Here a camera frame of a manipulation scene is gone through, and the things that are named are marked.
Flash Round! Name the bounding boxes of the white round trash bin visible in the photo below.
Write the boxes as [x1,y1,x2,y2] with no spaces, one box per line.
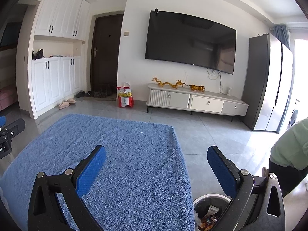
[193,194,231,230]

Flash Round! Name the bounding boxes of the person in green shirt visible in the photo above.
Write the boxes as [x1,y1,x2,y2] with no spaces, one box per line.
[262,118,308,197]

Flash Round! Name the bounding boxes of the beige slipper pair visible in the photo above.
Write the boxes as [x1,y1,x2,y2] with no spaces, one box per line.
[58,98,76,110]

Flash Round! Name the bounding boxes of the white shoe cabinet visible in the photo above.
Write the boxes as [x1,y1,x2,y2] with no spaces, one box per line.
[27,0,90,119]

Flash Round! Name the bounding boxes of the black bag on shelf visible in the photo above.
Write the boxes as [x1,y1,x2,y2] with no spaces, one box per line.
[32,49,44,60]

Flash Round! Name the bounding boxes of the dark shoes by door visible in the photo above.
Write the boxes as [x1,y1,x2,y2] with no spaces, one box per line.
[75,91,116,100]

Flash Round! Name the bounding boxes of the blue shaggy rug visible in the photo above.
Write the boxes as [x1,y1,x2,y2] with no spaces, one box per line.
[1,114,194,230]

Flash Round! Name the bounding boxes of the red white gift bag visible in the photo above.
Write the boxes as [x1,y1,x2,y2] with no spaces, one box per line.
[117,82,134,108]

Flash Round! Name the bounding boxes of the dark brown entrance door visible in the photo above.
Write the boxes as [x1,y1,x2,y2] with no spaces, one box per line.
[91,14,123,93]

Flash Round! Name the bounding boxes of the grey refrigerator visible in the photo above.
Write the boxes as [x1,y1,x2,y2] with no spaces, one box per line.
[242,33,293,133]

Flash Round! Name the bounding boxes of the golden tiger figurine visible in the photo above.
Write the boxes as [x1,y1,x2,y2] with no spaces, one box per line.
[189,85,205,92]

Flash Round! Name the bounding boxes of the white TV cabinet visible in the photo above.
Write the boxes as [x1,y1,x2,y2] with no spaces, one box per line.
[147,84,249,117]

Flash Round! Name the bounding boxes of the golden dragon figurine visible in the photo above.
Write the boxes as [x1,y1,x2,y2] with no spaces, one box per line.
[151,77,184,89]

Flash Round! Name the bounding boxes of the blue curtain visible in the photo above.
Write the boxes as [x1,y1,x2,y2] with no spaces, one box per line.
[271,24,290,49]

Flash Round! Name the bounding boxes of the white TV cable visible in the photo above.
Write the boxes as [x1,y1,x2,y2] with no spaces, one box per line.
[206,67,229,95]

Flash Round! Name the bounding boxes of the black wall television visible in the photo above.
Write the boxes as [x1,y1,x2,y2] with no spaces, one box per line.
[145,10,236,74]

